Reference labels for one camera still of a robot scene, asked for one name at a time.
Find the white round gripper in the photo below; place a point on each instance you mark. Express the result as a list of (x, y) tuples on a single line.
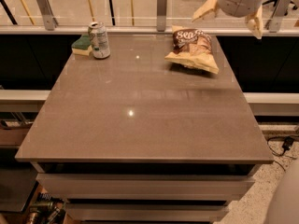
[(239, 4)]

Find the brown chip bag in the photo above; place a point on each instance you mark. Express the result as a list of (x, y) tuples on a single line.
[(192, 48)]

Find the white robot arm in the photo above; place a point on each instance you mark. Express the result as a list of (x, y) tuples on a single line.
[(275, 198)]

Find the white green soda can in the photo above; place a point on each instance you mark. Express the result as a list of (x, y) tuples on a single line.
[(99, 41)]

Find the green yellow sponge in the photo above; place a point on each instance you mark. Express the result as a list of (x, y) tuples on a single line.
[(82, 46)]

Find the lower grey drawer front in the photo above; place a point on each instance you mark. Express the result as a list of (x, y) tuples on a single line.
[(146, 212)]

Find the grey drawer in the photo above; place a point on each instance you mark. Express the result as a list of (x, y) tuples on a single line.
[(147, 187), (146, 212)]

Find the upper grey drawer front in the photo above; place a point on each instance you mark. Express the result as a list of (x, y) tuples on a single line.
[(147, 187)]

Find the clutter box under table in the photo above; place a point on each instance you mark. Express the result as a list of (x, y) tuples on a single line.
[(46, 210)]

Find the right metal railing bracket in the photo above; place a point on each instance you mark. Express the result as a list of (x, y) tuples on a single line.
[(280, 11)]

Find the metal railing bracket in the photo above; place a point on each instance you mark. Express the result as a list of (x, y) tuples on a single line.
[(50, 22), (161, 15), (280, 11)]

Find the middle metal railing bracket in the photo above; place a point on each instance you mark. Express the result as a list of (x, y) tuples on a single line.
[(161, 15)]

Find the black power adapter with cable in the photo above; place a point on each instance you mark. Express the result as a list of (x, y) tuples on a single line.
[(281, 145)]

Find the left metal railing bracket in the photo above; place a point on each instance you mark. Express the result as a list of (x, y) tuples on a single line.
[(50, 22)]

